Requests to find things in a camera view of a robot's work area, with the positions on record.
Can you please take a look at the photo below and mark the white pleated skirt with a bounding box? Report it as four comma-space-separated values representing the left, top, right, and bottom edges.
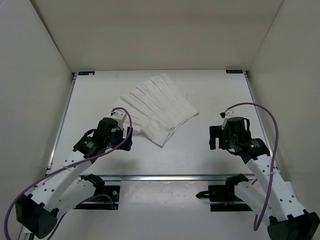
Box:
115, 73, 199, 147

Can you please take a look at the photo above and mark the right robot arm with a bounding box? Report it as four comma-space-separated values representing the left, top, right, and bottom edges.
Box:
209, 117, 320, 240

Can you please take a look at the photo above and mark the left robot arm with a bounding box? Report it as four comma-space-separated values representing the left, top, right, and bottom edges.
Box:
15, 111, 133, 239

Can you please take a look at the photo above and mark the right blue corner label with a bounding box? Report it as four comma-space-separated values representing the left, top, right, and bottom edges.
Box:
225, 69, 243, 74

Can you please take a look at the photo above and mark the blue corner label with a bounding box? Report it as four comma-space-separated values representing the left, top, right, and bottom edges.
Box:
77, 71, 95, 76
225, 69, 243, 74

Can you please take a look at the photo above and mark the left blue corner label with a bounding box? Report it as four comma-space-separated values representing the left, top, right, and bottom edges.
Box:
77, 71, 95, 76

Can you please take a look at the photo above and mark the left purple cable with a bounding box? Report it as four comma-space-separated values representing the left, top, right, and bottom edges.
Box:
4, 106, 133, 240

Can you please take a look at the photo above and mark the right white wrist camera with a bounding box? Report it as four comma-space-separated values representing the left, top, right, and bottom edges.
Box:
220, 109, 235, 130

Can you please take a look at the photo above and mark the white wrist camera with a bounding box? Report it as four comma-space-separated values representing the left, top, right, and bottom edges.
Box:
220, 109, 235, 130
110, 111, 127, 130

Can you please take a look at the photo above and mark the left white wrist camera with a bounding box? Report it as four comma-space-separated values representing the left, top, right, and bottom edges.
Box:
110, 111, 127, 130

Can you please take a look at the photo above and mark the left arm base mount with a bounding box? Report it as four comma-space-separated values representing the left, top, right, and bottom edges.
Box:
74, 181, 121, 211

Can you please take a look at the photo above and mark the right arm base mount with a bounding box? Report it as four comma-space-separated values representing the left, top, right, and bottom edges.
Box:
195, 185, 252, 212

